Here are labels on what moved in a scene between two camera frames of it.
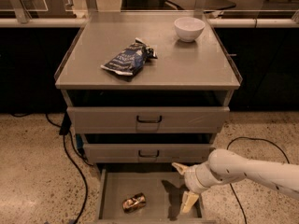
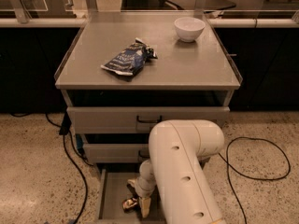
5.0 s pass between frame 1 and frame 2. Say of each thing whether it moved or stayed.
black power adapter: stayed
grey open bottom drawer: stayed
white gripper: moved
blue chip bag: stayed
